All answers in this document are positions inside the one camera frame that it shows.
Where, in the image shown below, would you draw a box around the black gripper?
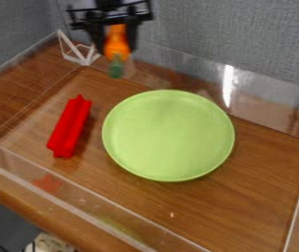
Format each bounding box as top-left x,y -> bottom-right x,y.
65,0 -> 154,54

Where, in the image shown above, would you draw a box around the light green plate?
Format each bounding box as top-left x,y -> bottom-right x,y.
103,90 -> 235,182

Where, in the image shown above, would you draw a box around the orange toy carrot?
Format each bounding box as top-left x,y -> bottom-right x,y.
104,25 -> 131,79

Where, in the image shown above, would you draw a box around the clear acrylic enclosure walls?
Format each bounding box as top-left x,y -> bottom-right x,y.
0,34 -> 299,252

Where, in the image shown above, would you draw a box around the clear acrylic corner bracket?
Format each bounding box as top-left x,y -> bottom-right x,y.
56,30 -> 102,66

